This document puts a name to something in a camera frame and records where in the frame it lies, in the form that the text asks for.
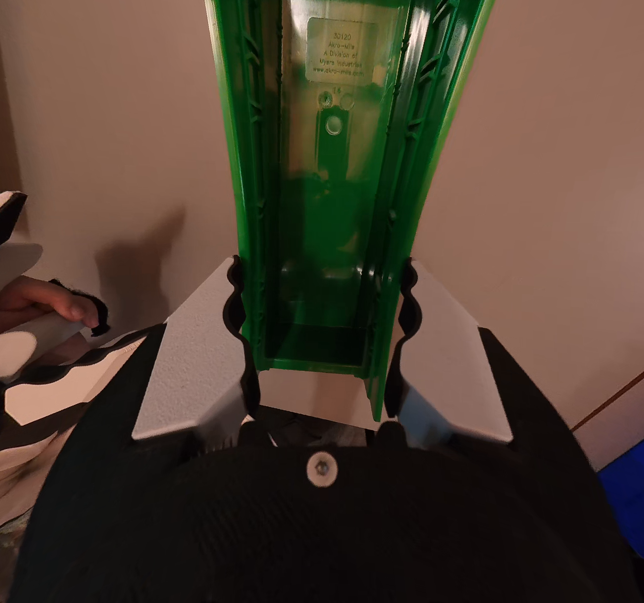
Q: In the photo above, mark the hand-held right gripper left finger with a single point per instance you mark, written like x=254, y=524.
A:
x=191, y=382

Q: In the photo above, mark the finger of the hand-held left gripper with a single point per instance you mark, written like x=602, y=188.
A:
x=60, y=387
x=8, y=211

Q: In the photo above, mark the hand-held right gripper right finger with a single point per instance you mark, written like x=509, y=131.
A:
x=453, y=382

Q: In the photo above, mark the green plastic bin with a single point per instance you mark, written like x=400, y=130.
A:
x=332, y=211

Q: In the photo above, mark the blue plastic bin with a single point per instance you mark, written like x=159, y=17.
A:
x=626, y=502

